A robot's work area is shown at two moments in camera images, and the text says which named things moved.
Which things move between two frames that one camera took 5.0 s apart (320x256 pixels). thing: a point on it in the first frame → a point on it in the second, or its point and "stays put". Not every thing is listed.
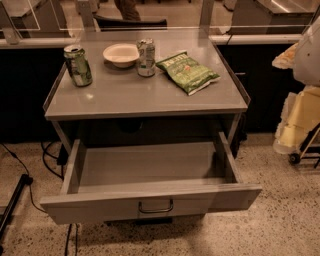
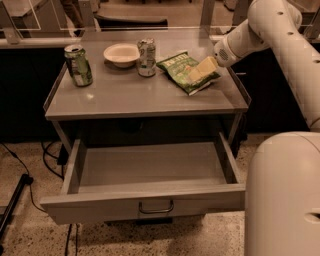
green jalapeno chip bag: x=187 y=73 stays put
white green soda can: x=146 y=58 stays put
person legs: x=127 y=8 → x=72 y=8
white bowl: x=121 y=54 stays put
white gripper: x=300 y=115 → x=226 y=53
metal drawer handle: x=158 y=210 stays put
